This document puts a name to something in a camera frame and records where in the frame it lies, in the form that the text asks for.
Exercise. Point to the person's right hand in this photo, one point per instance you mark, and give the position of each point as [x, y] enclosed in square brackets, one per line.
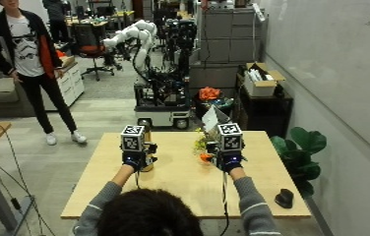
[231, 161]

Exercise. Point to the person's left hand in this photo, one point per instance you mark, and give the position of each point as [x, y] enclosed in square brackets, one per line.
[134, 160]

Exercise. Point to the yellow and orange flower bunch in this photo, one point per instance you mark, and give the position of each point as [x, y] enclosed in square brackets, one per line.
[202, 144]

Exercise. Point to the brown glass bottle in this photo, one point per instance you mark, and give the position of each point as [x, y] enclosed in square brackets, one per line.
[148, 137]

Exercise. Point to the white marker cube on right glove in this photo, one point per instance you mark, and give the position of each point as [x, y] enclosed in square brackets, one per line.
[230, 137]

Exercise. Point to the white marker cube on glove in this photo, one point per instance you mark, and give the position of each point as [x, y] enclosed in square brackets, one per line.
[132, 138]
[230, 137]

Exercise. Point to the white marker cube on left glove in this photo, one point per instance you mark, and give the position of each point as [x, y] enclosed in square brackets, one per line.
[132, 138]

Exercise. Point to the white paper sheet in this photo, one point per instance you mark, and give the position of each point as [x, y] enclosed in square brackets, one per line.
[210, 118]

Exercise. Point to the black crate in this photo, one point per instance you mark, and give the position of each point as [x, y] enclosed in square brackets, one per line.
[202, 109]

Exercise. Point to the black cabinet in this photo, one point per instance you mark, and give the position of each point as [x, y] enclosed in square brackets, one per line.
[266, 113]

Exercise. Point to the orange artificial flowers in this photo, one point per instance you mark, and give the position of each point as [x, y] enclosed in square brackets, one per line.
[208, 93]

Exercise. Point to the the person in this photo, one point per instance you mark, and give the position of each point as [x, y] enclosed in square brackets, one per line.
[150, 216]

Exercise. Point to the green leafy potted plant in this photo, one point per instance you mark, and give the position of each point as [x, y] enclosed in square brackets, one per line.
[300, 157]

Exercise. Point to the open cardboard box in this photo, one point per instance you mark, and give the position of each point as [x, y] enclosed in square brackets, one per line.
[260, 86]

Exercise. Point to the small black device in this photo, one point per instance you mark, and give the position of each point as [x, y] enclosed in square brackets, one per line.
[284, 198]

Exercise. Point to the white drawer cabinet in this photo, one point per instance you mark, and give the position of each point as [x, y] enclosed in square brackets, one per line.
[68, 87]

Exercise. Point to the black equipment rack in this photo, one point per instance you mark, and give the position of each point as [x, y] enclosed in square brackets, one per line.
[180, 42]

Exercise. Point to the grey filing cabinets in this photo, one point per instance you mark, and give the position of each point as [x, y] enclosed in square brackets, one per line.
[228, 36]

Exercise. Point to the black and red office chair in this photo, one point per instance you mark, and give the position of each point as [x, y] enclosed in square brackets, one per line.
[90, 46]

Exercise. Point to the cluttered background desks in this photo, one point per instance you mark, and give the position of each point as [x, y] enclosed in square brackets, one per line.
[102, 18]

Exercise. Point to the white wall whiteboard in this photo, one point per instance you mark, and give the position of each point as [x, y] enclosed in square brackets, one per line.
[346, 65]

